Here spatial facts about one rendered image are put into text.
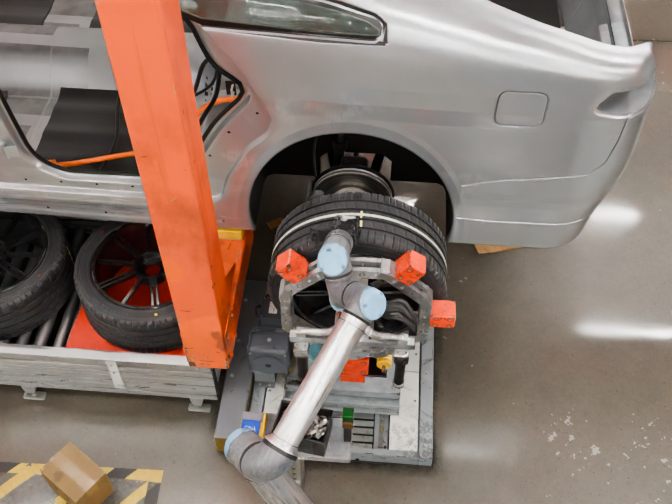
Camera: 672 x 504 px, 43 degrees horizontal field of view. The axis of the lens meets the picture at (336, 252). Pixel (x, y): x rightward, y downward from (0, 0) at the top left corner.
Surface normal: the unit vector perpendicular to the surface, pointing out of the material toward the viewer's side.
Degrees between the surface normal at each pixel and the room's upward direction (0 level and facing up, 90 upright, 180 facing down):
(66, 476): 0
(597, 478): 0
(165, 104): 90
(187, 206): 90
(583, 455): 0
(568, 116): 90
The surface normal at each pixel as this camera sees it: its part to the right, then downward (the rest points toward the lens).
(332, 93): -0.08, 0.78
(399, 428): 0.00, -0.63
